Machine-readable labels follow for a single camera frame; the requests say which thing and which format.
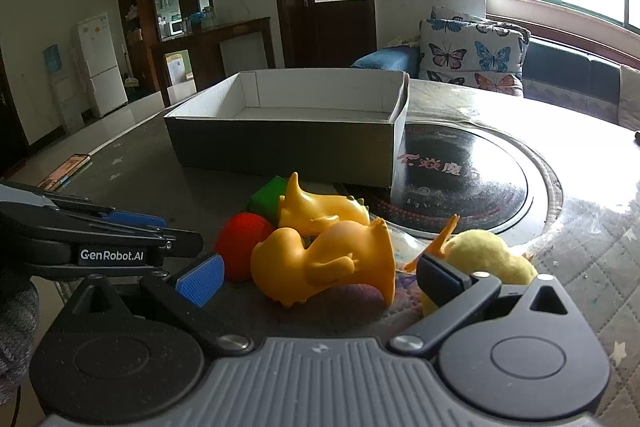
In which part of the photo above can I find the red ball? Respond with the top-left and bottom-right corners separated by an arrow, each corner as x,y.
215,213 -> 273,283

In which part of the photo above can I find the white refrigerator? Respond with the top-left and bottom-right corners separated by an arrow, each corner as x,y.
76,12 -> 129,118

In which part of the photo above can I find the person's left hand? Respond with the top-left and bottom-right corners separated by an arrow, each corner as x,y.
0,268 -> 42,390

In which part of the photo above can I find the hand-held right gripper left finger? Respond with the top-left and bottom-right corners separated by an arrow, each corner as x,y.
47,253 -> 255,356

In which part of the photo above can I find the butterfly print pillow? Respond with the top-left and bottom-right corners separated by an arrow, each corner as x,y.
419,19 -> 526,98
431,6 -> 531,42

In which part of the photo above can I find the water dispenser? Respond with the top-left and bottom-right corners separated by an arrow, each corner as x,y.
42,44 -> 85,132

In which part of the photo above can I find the white cardboard carton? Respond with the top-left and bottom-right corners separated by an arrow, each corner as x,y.
165,79 -> 197,105

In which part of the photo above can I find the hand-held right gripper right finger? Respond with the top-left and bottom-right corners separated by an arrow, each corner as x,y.
391,253 -> 587,356

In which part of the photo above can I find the white board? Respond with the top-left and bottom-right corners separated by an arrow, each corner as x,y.
220,31 -> 267,70

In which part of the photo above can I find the purple ball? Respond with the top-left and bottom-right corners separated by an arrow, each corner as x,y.
310,283 -> 388,323

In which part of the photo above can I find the yellow dinosaur toy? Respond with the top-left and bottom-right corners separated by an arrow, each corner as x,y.
277,172 -> 372,237
250,217 -> 398,309

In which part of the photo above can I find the dark wooden cabinet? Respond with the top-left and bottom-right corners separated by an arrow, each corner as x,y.
114,0 -> 276,105

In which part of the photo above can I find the smartphone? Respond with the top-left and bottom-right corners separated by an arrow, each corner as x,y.
36,153 -> 92,192

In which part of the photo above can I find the pale broom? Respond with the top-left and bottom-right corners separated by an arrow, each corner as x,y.
121,47 -> 142,88

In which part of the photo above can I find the green block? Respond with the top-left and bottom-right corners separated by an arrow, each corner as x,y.
248,175 -> 288,228

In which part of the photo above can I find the black round cooktop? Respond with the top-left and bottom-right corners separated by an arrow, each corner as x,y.
334,119 -> 565,240

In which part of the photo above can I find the white storage box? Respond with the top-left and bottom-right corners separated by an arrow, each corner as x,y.
165,49 -> 193,85

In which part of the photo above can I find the dark sofa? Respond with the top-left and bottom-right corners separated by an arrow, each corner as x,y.
520,37 -> 640,128

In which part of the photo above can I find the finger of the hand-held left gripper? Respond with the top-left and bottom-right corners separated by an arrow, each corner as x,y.
161,229 -> 204,269
50,197 -> 169,231

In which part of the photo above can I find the blue cushion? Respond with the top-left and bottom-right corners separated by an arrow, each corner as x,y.
350,46 -> 421,75

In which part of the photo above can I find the grey cardboard box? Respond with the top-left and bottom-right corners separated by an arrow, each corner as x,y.
164,69 -> 411,186

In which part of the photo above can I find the yellow plush chick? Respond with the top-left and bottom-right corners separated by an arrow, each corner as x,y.
404,214 -> 540,320

